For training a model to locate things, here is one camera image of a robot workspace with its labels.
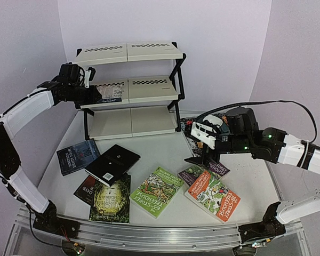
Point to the patterned fabric placemat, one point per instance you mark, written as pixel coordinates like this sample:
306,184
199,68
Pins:
197,146

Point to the orange 78-Storey Treehouse book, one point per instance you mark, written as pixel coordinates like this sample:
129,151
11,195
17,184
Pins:
213,197

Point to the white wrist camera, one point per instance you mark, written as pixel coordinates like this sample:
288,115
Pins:
89,76
205,129

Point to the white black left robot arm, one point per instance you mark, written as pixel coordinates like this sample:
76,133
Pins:
72,84

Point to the floral Little Women book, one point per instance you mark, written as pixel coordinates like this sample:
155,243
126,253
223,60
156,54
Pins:
110,93

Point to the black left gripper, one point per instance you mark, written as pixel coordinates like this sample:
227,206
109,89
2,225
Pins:
93,98

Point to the purple 117-Storey Treehouse book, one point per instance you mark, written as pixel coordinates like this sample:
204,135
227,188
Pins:
191,174

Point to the green Alice in Wonderland book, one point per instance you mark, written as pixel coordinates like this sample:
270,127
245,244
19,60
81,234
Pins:
112,204

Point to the black Moon and Sixpence book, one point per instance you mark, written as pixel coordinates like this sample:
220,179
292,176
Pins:
112,164

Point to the dark blue Nineteen Eighty-Four book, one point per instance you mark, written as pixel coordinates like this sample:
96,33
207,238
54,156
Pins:
77,157

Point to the dark red black book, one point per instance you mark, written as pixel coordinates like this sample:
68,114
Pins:
85,191

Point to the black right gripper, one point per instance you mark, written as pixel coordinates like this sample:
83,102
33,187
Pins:
214,149

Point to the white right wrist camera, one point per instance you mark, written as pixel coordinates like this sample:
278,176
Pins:
205,129

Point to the green 65-Storey Treehouse book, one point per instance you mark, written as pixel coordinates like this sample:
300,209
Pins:
155,193

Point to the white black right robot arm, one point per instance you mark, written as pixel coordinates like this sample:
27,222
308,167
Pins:
237,132

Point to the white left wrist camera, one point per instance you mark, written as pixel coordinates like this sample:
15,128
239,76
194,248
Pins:
89,76

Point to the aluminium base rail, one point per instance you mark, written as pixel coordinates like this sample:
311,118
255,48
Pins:
160,239

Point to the beige three-tier shelf rack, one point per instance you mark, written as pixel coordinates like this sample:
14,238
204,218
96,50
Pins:
149,106

